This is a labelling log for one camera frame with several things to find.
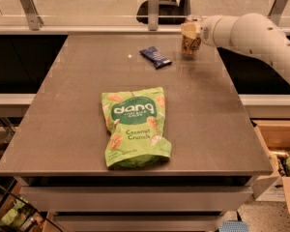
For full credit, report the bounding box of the grey lower drawer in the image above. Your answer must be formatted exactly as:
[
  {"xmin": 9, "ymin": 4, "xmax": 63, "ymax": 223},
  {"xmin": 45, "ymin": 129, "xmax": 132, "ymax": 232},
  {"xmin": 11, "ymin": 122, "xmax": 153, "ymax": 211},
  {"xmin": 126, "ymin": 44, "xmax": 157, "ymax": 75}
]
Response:
[{"xmin": 52, "ymin": 215, "xmax": 224, "ymax": 232}]

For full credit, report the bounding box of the black office chair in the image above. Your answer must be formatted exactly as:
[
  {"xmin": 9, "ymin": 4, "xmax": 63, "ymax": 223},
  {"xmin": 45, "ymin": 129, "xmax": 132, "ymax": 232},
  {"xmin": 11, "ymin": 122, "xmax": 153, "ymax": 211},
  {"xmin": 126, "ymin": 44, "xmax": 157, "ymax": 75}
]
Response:
[{"xmin": 136, "ymin": 0, "xmax": 190, "ymax": 25}]

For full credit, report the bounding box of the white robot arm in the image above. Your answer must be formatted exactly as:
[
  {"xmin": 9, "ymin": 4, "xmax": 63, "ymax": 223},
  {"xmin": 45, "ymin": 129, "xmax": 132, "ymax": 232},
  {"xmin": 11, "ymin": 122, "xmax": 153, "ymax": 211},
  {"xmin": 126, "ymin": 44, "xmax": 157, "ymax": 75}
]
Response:
[{"xmin": 181, "ymin": 14, "xmax": 290, "ymax": 85}]

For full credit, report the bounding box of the orange soda can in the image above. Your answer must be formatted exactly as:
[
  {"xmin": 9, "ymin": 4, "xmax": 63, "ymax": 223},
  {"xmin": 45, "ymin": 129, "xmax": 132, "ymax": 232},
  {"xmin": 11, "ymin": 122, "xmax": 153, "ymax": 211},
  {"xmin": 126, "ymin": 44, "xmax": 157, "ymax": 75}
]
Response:
[{"xmin": 181, "ymin": 14, "xmax": 203, "ymax": 57}]

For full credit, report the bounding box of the green rice chip bag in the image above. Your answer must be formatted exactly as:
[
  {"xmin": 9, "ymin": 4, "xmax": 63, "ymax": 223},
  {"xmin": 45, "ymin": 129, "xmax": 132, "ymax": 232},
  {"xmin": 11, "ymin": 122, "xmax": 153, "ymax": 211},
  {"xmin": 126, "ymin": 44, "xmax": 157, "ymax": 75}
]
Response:
[{"xmin": 101, "ymin": 87, "xmax": 172, "ymax": 167}]

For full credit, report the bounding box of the grey upper drawer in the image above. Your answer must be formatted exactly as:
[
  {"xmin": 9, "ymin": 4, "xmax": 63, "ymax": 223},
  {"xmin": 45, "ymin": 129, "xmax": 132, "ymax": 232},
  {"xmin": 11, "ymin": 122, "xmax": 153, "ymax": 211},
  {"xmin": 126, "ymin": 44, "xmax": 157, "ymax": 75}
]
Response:
[{"xmin": 20, "ymin": 187, "xmax": 252, "ymax": 212}]

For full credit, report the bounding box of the right metal railing bracket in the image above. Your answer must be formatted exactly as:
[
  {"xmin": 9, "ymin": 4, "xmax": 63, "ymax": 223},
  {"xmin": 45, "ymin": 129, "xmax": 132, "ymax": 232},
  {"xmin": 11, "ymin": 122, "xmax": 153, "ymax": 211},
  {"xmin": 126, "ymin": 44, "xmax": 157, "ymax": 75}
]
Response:
[{"xmin": 268, "ymin": 0, "xmax": 288, "ymax": 25}]

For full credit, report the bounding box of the blue mesh object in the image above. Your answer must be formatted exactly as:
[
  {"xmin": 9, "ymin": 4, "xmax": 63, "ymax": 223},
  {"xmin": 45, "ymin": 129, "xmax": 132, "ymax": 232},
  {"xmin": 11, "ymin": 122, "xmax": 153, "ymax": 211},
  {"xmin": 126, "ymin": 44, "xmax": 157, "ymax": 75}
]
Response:
[{"xmin": 218, "ymin": 221, "xmax": 249, "ymax": 232}]

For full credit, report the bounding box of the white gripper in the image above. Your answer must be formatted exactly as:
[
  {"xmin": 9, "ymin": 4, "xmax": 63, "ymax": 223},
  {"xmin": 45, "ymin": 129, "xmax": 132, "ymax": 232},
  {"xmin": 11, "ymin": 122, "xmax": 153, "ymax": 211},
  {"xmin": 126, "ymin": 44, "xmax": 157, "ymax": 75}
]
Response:
[{"xmin": 181, "ymin": 15, "xmax": 238, "ymax": 47}]

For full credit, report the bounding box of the wire basket with items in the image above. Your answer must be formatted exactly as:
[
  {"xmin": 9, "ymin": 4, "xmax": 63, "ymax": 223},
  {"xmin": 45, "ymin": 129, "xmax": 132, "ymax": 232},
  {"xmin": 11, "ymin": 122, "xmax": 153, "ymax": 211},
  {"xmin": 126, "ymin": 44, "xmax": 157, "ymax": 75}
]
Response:
[{"xmin": 0, "ymin": 183, "xmax": 64, "ymax": 232}]

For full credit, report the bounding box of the grey drawer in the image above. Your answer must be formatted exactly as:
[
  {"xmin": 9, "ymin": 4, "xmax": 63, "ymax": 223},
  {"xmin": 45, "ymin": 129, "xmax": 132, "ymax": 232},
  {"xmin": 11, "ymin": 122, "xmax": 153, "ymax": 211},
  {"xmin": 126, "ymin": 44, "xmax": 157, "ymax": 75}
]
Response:
[
  {"xmin": 20, "ymin": 187, "xmax": 252, "ymax": 212},
  {"xmin": 52, "ymin": 215, "xmax": 224, "ymax": 232}
]

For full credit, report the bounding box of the metal railing bracket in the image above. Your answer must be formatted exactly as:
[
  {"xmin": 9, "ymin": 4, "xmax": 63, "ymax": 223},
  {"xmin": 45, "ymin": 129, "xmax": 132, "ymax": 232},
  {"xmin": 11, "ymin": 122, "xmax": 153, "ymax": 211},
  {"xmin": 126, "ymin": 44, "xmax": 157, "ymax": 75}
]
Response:
[
  {"xmin": 19, "ymin": 0, "xmax": 44, "ymax": 31},
  {"xmin": 148, "ymin": 0, "xmax": 160, "ymax": 31},
  {"xmin": 268, "ymin": 0, "xmax": 288, "ymax": 25}
]

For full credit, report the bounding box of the middle metal railing bracket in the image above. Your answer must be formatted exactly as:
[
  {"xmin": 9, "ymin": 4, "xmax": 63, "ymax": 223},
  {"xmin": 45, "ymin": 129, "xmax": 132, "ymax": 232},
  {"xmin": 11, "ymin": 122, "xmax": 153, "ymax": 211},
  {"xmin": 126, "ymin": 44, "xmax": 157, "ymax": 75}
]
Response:
[{"xmin": 148, "ymin": 0, "xmax": 160, "ymax": 31}]

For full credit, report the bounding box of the left metal railing bracket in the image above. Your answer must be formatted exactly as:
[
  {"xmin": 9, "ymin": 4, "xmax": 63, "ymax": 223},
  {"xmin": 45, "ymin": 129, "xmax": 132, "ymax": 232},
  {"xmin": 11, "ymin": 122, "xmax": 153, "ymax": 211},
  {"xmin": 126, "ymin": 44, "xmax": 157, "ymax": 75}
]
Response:
[{"xmin": 19, "ymin": 0, "xmax": 44, "ymax": 31}]

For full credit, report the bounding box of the blue snack bar wrapper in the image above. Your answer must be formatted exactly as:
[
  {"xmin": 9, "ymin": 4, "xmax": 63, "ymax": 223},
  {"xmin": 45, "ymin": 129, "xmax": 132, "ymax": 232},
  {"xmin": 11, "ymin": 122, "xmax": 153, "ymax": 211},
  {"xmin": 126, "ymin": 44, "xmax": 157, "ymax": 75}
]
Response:
[{"xmin": 140, "ymin": 46, "xmax": 172, "ymax": 69}]

